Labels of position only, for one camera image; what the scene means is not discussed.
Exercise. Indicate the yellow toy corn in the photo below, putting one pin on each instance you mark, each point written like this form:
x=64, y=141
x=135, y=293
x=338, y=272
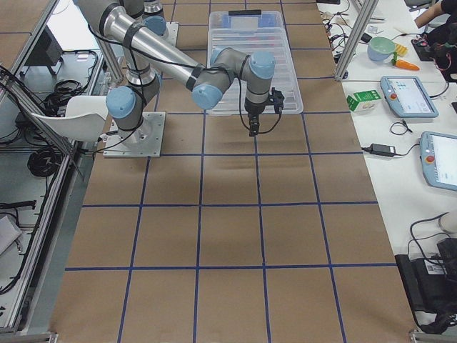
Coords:
x=400, y=50

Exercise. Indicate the black box latch handle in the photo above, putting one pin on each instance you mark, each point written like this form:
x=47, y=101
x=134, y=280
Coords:
x=255, y=12

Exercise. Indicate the green white carton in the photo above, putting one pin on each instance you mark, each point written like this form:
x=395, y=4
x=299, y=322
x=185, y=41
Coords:
x=363, y=100

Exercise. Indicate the green blue bowl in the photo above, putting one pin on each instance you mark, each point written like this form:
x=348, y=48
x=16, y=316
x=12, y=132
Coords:
x=380, y=48

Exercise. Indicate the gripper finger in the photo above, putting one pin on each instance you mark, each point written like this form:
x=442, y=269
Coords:
x=256, y=126
x=251, y=128

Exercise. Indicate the black power adapter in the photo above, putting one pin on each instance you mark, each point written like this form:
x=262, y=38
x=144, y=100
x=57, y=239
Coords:
x=382, y=150

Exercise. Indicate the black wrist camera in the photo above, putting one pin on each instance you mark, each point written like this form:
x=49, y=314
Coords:
x=276, y=99

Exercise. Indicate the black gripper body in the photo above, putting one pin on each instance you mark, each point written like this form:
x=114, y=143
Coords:
x=254, y=109

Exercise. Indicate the white chair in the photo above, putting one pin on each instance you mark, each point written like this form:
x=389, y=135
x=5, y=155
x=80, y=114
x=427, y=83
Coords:
x=84, y=118

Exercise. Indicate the toy carrot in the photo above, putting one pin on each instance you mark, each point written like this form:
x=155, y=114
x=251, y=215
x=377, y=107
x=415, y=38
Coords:
x=402, y=64

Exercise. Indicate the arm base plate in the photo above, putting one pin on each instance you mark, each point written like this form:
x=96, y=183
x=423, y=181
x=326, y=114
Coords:
x=171, y=33
x=145, y=141

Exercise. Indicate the aluminium frame post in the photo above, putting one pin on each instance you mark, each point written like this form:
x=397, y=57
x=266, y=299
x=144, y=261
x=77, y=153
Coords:
x=357, y=31

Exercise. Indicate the teach pendant tablet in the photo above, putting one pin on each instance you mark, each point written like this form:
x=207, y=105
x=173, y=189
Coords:
x=438, y=159
x=407, y=97

